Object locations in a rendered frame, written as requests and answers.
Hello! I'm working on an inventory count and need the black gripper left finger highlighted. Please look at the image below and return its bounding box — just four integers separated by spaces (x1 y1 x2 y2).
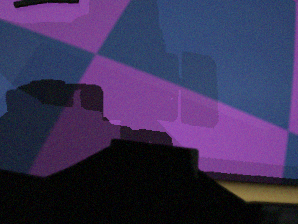
0 146 110 224

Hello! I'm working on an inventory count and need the black thin bar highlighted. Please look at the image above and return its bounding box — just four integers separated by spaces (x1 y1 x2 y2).
13 0 79 8

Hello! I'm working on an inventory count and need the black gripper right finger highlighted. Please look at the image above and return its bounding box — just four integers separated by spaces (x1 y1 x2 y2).
196 169 298 224

